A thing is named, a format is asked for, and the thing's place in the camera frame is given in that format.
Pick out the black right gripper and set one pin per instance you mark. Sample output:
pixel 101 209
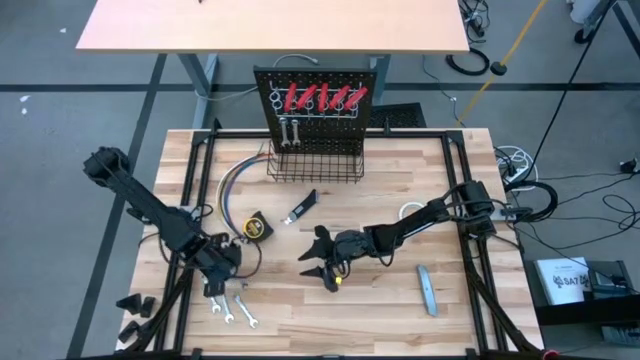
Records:
pixel 350 245

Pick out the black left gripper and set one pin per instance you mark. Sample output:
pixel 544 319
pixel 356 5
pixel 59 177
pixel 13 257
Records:
pixel 217 260

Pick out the yellow black tape measure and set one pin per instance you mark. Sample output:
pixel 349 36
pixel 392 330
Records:
pixel 257 226

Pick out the black grey utility knife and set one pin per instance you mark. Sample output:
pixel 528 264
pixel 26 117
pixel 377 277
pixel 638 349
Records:
pixel 302 206

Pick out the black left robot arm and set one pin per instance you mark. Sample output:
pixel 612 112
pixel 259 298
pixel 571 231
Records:
pixel 145 200

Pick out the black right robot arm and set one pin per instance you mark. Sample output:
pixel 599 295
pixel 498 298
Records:
pixel 425 217

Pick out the white tape roll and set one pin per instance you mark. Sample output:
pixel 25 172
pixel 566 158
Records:
pixel 400 210

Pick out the black metal pegboard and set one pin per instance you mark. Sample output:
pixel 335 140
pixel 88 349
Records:
pixel 325 127

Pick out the black mesh panel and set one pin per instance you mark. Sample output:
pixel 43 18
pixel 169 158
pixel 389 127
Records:
pixel 400 116

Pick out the grey desk leg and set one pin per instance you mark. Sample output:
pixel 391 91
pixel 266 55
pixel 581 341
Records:
pixel 200 80
pixel 384 70

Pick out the light wood desk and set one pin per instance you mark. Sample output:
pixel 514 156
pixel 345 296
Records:
pixel 275 25

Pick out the white booklet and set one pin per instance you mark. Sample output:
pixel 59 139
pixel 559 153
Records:
pixel 560 280

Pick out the red knob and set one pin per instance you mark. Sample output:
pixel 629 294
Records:
pixel 550 355

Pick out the black side table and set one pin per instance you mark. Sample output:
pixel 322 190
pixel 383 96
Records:
pixel 575 315

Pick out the black round puck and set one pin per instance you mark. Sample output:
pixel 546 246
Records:
pixel 498 68

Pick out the black box device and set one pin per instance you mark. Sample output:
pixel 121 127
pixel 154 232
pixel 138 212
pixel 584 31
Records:
pixel 607 282

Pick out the black power adapter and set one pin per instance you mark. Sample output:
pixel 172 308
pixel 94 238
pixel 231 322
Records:
pixel 629 166

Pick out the black plastic bracket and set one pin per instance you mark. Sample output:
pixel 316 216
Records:
pixel 129 303
pixel 147 306
pixel 129 331

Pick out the black aluminium frame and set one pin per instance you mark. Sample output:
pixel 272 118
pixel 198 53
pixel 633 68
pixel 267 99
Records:
pixel 410 133

